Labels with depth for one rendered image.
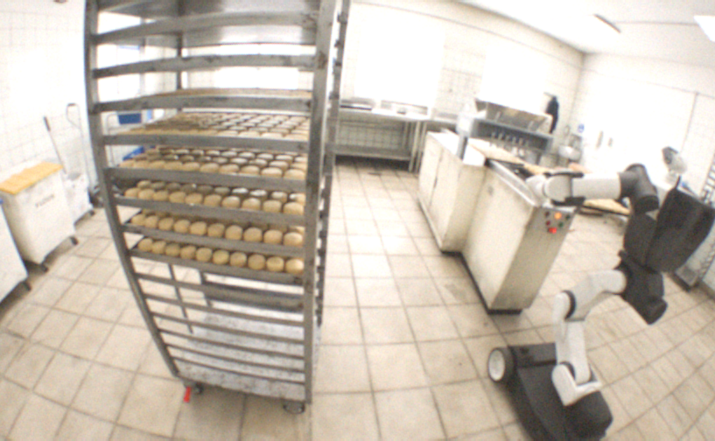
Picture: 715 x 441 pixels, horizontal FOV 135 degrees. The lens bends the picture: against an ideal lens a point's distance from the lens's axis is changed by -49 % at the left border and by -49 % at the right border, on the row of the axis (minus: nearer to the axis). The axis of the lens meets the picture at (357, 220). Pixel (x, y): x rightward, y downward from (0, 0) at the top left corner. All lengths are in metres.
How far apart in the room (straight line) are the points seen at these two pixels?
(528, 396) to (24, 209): 3.29
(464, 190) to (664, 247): 1.52
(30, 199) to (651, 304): 3.49
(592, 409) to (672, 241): 0.76
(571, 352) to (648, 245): 0.64
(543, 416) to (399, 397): 0.70
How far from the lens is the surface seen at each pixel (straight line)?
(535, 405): 1.55
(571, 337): 1.58
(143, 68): 0.79
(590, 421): 1.50
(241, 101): 0.65
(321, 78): 0.58
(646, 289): 1.28
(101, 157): 0.90
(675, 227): 1.19
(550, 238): 1.87
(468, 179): 2.23
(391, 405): 1.48
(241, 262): 0.86
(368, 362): 1.59
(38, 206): 2.71
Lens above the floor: 1.29
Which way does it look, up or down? 27 degrees down
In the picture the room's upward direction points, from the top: 7 degrees clockwise
